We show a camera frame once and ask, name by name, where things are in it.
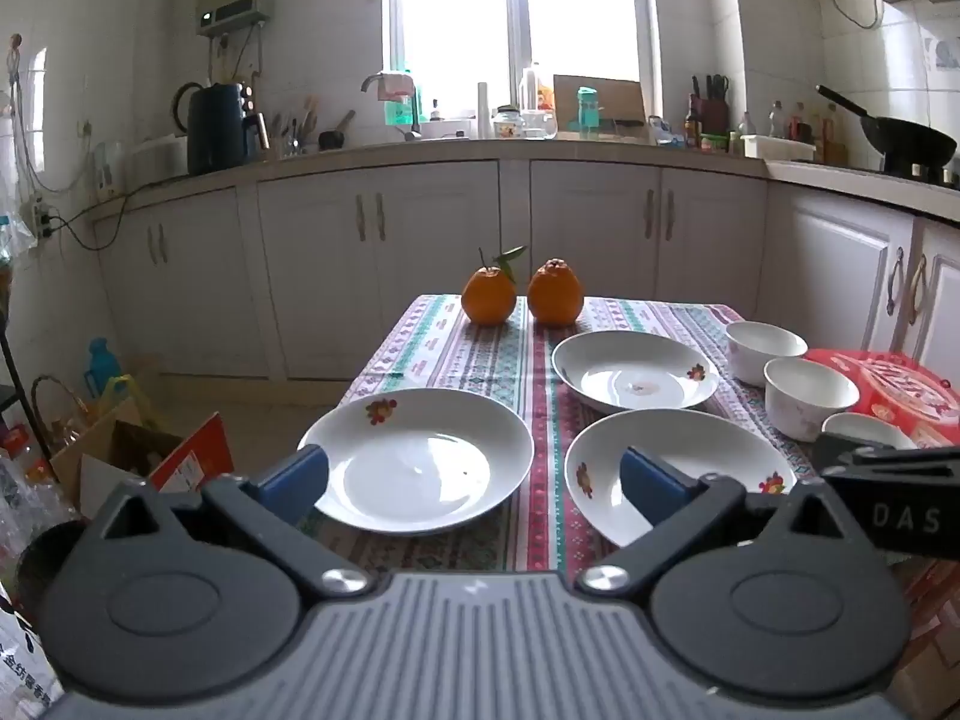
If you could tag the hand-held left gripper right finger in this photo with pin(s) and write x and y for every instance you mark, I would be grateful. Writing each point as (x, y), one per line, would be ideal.
(652, 491)

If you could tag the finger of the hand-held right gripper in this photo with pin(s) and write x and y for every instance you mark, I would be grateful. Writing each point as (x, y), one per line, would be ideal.
(862, 457)

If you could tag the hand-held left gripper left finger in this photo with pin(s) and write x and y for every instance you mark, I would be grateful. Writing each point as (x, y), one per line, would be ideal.
(296, 480)

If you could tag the white floral bowl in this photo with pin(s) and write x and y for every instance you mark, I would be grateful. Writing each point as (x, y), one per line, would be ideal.
(862, 427)
(802, 412)
(757, 364)

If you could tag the white fruit-print plate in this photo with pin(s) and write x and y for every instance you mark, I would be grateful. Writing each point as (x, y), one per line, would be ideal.
(600, 371)
(420, 465)
(712, 457)

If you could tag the red round box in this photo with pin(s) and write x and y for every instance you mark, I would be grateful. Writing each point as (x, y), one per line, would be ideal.
(900, 390)

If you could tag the red and brown cardboard box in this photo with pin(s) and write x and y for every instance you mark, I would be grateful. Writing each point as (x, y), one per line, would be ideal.
(191, 457)

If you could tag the yellow bag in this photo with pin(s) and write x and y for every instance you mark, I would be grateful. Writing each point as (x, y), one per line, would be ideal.
(124, 397)

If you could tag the patterned tablecloth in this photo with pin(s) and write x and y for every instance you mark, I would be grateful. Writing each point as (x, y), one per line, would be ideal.
(487, 360)

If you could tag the leafless orange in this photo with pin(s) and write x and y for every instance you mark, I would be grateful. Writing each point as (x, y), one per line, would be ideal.
(555, 296)

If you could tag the blue thermos jug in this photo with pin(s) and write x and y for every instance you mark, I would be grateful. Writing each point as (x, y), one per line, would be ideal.
(103, 367)

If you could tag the orange with green leaf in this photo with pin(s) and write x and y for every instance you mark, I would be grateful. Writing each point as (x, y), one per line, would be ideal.
(487, 300)

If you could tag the black trash bin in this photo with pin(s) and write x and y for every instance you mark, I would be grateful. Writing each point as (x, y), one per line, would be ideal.
(45, 562)

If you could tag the white kitchen cabinets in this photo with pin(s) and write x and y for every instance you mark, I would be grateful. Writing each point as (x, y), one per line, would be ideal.
(442, 255)

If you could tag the black wok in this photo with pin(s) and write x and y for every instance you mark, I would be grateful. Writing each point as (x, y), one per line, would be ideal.
(907, 139)

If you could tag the white rectangular tray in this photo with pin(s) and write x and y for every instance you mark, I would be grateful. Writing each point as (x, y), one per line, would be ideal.
(776, 146)

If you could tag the white printed sack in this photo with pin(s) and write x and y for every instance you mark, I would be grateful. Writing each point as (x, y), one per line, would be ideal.
(26, 660)

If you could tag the utensil holder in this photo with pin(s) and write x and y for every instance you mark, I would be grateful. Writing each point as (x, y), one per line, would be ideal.
(292, 139)

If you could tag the white countertop appliance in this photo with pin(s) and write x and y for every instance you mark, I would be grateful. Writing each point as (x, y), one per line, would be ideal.
(154, 157)

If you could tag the dark blue kettle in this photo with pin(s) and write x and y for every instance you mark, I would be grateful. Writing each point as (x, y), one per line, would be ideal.
(214, 127)

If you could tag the kitchen countertop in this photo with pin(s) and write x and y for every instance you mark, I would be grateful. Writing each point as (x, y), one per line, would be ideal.
(450, 148)

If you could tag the knife block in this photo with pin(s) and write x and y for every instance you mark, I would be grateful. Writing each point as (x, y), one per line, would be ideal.
(712, 109)

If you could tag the metal sink faucet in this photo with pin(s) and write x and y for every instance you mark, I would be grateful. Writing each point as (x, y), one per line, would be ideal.
(409, 116)

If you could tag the green bottle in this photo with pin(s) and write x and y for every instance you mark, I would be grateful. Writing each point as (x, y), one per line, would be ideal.
(397, 109)

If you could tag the teal bottle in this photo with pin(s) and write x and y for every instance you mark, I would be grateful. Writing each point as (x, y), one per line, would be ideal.
(589, 109)

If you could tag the glass jar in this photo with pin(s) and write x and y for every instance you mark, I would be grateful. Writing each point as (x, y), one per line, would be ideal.
(508, 124)

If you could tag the kitchen window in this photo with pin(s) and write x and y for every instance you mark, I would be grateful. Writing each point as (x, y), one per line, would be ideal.
(517, 7)

